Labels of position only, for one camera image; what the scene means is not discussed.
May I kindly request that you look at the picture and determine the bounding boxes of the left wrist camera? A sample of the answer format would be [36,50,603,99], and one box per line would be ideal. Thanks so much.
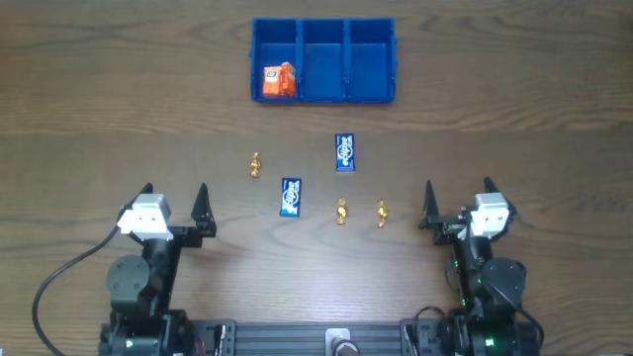
[116,193,173,242]

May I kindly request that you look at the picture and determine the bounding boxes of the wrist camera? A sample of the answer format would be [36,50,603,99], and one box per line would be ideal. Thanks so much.
[464,192,510,241]
[116,193,173,242]

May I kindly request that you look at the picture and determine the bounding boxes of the mounting rail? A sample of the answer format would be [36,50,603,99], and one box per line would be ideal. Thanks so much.
[98,318,538,356]

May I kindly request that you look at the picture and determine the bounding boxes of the blue candy pack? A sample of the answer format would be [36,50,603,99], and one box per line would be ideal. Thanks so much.
[279,177,303,219]
[334,133,356,173]

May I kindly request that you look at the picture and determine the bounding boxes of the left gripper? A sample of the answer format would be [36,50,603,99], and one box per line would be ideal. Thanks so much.
[117,182,218,249]

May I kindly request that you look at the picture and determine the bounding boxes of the blue tray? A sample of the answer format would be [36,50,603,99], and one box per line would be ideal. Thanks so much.
[250,17,398,105]

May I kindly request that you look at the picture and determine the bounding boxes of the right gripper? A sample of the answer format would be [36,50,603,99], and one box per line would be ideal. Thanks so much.
[418,176,518,247]

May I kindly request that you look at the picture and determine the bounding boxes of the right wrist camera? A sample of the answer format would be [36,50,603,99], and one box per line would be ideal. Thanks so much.
[464,192,510,241]

